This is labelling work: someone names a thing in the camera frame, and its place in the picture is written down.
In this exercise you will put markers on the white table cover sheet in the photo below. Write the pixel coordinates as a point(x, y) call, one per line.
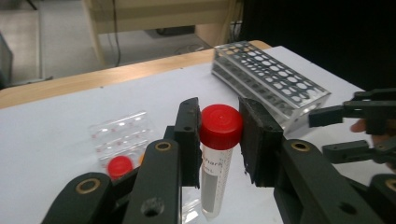
point(77, 124)

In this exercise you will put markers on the dark curtain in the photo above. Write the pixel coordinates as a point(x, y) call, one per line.
point(317, 31)

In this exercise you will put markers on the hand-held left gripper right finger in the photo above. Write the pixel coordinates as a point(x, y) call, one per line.
point(260, 146)

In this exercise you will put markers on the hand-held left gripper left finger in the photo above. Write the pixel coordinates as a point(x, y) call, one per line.
point(188, 140)

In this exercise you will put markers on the beige wooden furniture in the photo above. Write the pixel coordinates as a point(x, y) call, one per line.
point(155, 15)

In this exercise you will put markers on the metal test tube rack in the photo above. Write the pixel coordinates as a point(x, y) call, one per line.
point(274, 77)

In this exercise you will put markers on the grey cabinet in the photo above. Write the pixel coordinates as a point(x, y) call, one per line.
point(4, 62)

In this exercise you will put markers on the orange cap test tube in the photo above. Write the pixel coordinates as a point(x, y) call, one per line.
point(142, 159)

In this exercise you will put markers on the red cap test tube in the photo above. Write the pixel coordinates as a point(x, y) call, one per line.
point(120, 166)
point(219, 130)

